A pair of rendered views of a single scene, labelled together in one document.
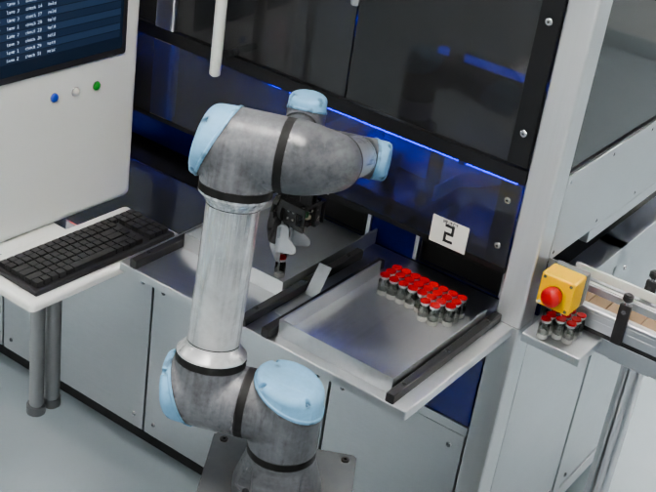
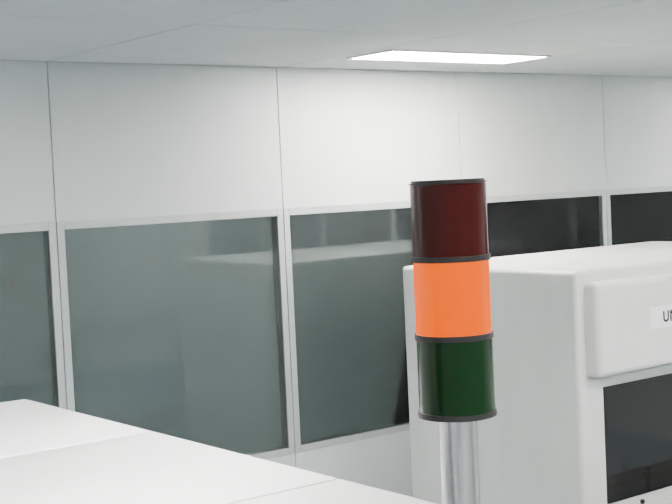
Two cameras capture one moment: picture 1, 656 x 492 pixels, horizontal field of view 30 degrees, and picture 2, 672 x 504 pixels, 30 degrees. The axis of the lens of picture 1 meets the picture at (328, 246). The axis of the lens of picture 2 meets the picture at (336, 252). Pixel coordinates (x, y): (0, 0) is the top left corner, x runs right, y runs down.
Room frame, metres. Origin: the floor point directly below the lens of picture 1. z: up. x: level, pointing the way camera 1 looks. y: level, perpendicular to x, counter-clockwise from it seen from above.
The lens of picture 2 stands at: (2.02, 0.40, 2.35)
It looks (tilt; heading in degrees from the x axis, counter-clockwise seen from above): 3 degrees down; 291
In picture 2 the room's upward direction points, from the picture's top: 3 degrees counter-clockwise
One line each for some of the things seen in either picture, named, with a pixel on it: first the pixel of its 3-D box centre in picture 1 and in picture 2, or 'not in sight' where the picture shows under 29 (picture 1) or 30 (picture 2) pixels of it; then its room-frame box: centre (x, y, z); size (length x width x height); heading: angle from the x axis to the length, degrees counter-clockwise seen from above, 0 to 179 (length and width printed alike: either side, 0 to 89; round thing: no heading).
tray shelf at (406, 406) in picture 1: (325, 291); not in sight; (2.16, -0.01, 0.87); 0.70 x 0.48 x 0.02; 58
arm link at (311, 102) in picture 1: (305, 121); not in sight; (2.16, 0.08, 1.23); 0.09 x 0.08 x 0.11; 171
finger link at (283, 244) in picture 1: (284, 246); not in sight; (2.14, 0.09, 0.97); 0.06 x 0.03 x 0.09; 58
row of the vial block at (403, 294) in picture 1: (415, 299); not in sight; (2.12, -0.19, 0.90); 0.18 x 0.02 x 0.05; 58
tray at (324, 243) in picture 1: (282, 238); not in sight; (2.31, 0.10, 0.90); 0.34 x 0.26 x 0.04; 148
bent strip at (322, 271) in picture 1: (304, 289); not in sight; (2.09, 0.03, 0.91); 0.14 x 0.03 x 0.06; 149
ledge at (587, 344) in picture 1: (564, 336); not in sight; (2.12, -0.50, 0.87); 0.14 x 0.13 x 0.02; 148
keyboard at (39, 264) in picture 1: (87, 248); not in sight; (2.28, 0.51, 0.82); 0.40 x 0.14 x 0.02; 146
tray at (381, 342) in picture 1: (385, 322); not in sight; (2.03, -0.13, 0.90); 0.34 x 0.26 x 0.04; 148
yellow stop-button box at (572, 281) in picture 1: (562, 288); not in sight; (2.10, -0.47, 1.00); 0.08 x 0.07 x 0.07; 148
